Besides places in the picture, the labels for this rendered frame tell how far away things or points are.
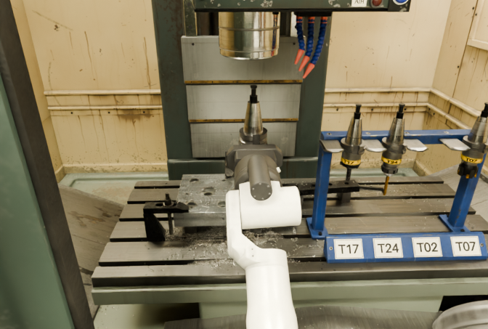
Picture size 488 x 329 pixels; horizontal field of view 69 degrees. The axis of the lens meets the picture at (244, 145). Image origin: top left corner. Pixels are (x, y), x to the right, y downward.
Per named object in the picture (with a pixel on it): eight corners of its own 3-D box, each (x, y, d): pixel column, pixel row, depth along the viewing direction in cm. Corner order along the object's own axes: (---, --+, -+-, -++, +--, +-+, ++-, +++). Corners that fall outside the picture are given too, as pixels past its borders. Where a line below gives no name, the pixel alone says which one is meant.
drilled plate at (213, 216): (271, 224, 107) (271, 210, 105) (174, 226, 106) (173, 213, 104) (264, 185, 128) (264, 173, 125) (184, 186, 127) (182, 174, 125)
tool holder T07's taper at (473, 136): (480, 136, 96) (487, 113, 93) (490, 144, 92) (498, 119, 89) (463, 136, 96) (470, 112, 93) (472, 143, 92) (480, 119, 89)
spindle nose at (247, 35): (269, 47, 104) (271, 3, 99) (286, 58, 90) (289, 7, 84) (215, 49, 101) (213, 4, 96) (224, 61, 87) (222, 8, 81)
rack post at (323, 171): (329, 239, 107) (340, 150, 94) (311, 240, 107) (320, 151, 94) (322, 219, 116) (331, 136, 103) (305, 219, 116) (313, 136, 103)
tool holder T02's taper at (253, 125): (260, 126, 82) (261, 98, 79) (265, 133, 78) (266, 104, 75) (241, 127, 81) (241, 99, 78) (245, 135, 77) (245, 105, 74)
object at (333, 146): (346, 153, 90) (346, 150, 90) (324, 154, 90) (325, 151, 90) (338, 142, 97) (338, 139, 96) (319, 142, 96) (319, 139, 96)
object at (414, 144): (430, 152, 91) (430, 149, 90) (410, 152, 91) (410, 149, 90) (417, 141, 97) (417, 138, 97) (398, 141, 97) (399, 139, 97)
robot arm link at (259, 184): (290, 200, 69) (301, 239, 58) (235, 204, 69) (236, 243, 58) (290, 147, 64) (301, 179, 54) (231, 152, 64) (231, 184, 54)
